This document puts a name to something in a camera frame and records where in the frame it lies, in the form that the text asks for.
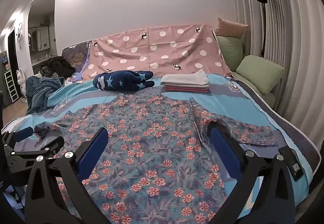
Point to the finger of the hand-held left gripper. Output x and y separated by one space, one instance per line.
50 141
23 134

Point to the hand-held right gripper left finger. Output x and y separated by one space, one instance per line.
92 155

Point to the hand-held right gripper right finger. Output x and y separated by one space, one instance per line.
225 155

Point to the floral shirt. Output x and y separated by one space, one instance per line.
151 150

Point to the dark clothes pile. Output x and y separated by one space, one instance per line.
57 67

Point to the teal fleece blanket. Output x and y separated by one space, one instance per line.
43 92

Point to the white rack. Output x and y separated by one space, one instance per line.
10 87

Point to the white cat figurine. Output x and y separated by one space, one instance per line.
21 80

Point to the black smartphone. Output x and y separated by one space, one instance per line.
291 164

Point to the dark blue mattress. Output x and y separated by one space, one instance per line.
283 122

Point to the red folded cloth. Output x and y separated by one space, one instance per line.
187 89

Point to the navy star paw pillow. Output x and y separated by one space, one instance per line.
119 80

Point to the white folded cloth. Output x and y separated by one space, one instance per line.
184 79

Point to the green pillow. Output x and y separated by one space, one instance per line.
260 74
229 51

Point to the pink polka dot sheet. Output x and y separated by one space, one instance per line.
157 54

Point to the beige pillow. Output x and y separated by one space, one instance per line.
231 27

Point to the grey curtain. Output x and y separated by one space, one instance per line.
291 36

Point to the white wall cabinet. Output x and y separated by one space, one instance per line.
38 37

